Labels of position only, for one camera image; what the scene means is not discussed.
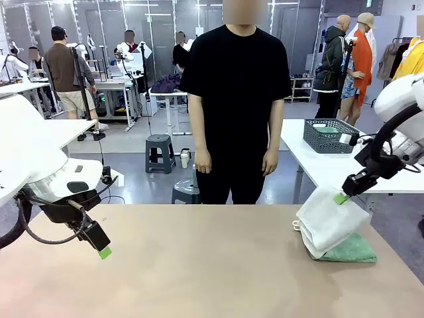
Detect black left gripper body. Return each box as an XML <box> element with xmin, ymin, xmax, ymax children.
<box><xmin>68</xmin><ymin>217</ymin><xmax>112</xmax><ymax>252</ymax></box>

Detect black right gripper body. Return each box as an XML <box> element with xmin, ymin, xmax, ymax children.
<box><xmin>341</xmin><ymin>167</ymin><xmax>379</xmax><ymax>199</ymax></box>

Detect white towel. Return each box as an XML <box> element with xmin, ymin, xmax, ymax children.
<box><xmin>291</xmin><ymin>185</ymin><xmax>372</xmax><ymax>260</ymax></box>

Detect dark grey plastic basket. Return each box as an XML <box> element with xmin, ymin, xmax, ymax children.
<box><xmin>303</xmin><ymin>119</ymin><xmax>361</xmax><ymax>155</ymax></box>

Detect person's left forearm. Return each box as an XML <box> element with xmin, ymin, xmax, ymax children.
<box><xmin>264</xmin><ymin>98</ymin><xmax>286</xmax><ymax>154</ymax></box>

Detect person's right forearm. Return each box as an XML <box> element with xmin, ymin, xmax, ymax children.
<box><xmin>187</xmin><ymin>93</ymin><xmax>210</xmax><ymax>153</ymax></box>

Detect person's left hand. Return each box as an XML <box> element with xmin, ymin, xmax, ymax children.
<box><xmin>261</xmin><ymin>149</ymin><xmax>279</xmax><ymax>177</ymax></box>

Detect person's right hand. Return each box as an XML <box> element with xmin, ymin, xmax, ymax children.
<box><xmin>194</xmin><ymin>148</ymin><xmax>213</xmax><ymax>174</ymax></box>

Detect white side table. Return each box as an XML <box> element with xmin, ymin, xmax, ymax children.
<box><xmin>280</xmin><ymin>118</ymin><xmax>424</xmax><ymax>213</ymax></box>

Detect black clothes rack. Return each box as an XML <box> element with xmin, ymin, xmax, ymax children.
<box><xmin>370</xmin><ymin>37</ymin><xmax>413</xmax><ymax>107</ymax></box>

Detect low grey plastic stool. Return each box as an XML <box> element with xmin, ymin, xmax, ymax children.
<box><xmin>170</xmin><ymin>180</ymin><xmax>202</xmax><ymax>205</ymax></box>

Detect white shoe rack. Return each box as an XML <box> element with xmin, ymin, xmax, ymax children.
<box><xmin>284</xmin><ymin>73</ymin><xmax>314</xmax><ymax>103</ymax></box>

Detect tall grey plastic stool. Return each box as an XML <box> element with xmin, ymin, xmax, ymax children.
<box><xmin>144</xmin><ymin>133</ymin><xmax>178</xmax><ymax>175</ymax></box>

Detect brown coat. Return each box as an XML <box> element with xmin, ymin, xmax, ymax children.
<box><xmin>376</xmin><ymin>41</ymin><xmax>403</xmax><ymax>82</ymax></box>

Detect mannequin in orange garment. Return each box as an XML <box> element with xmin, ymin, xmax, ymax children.
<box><xmin>338</xmin><ymin>12</ymin><xmax>378</xmax><ymax>127</ymax></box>

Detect mannequin in dark hooded jacket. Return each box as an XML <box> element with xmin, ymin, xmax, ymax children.
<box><xmin>312</xmin><ymin>14</ymin><xmax>354</xmax><ymax>121</ymax></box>

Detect yellow jacket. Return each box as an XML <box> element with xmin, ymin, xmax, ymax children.
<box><xmin>392</xmin><ymin>36</ymin><xmax>424</xmax><ymax>82</ymax></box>

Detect person in black t-shirt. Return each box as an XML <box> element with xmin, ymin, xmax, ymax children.
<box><xmin>178</xmin><ymin>0</ymin><xmax>293</xmax><ymax>205</ymax></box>

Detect white standing desk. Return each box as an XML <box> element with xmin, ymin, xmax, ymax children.
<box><xmin>148</xmin><ymin>89</ymin><xmax>193</xmax><ymax>137</ymax></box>

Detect grey background robot desk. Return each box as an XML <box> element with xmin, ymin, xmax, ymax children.
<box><xmin>92</xmin><ymin>73</ymin><xmax>148</xmax><ymax>133</ymax></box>

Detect white background desk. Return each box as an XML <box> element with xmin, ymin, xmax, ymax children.
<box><xmin>0</xmin><ymin>81</ymin><xmax>64</xmax><ymax>119</ymax></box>

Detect man in brown jacket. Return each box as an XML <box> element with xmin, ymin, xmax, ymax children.
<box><xmin>42</xmin><ymin>25</ymin><xmax>107</xmax><ymax>142</ymax></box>

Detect purple clothes pile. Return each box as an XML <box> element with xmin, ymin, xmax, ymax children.
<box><xmin>150</xmin><ymin>74</ymin><xmax>184</xmax><ymax>95</ymax></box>

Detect seated person in grey jacket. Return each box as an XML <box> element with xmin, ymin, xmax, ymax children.
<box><xmin>27</xmin><ymin>46</ymin><xmax>56</xmax><ymax>115</ymax></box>

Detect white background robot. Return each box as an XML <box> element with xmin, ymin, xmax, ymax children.
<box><xmin>0</xmin><ymin>41</ymin><xmax>31</xmax><ymax>83</ymax></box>
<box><xmin>113</xmin><ymin>42</ymin><xmax>135</xmax><ymax>72</ymax></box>

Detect person in maroon top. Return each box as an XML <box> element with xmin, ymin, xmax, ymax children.
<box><xmin>123</xmin><ymin>29</ymin><xmax>139</xmax><ymax>54</ymax></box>

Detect background person in black shirt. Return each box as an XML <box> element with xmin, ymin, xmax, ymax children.
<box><xmin>172</xmin><ymin>31</ymin><xmax>192</xmax><ymax>76</ymax></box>

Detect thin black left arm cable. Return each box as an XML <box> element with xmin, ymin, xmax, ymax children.
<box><xmin>15</xmin><ymin>193</ymin><xmax>87</xmax><ymax>245</ymax></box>

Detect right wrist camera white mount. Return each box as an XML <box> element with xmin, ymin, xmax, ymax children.
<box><xmin>339</xmin><ymin>132</ymin><xmax>374</xmax><ymax>147</ymax></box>

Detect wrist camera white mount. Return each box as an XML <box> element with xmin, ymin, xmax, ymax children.
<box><xmin>339</xmin><ymin>132</ymin><xmax>374</xmax><ymax>147</ymax></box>
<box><xmin>100</xmin><ymin>164</ymin><xmax>125</xmax><ymax>187</ymax></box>

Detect thick black right arm hose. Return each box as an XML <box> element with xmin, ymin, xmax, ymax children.
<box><xmin>369</xmin><ymin>102</ymin><xmax>424</xmax><ymax>175</ymax></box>

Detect thick black arm hose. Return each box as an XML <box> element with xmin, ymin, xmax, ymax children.
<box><xmin>0</xmin><ymin>198</ymin><xmax>34</xmax><ymax>250</ymax></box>
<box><xmin>369</xmin><ymin>102</ymin><xmax>424</xmax><ymax>175</ymax></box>

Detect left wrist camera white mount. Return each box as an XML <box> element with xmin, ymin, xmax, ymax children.
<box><xmin>100</xmin><ymin>164</ymin><xmax>125</xmax><ymax>187</ymax></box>

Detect thick black left arm hose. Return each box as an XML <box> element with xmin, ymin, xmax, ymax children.
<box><xmin>0</xmin><ymin>198</ymin><xmax>34</xmax><ymax>250</ymax></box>

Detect black camera tripod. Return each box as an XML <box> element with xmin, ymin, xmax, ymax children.
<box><xmin>332</xmin><ymin>36</ymin><xmax>359</xmax><ymax>121</ymax></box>

